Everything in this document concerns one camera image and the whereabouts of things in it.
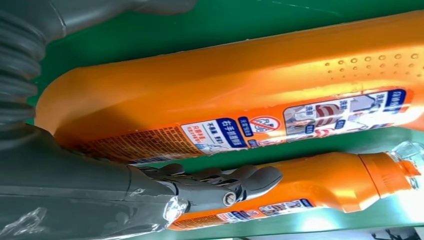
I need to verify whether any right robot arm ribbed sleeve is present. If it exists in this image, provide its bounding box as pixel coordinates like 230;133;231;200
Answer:
0;6;47;150

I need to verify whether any green table mat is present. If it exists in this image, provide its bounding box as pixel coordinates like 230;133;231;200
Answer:
26;0;424;240

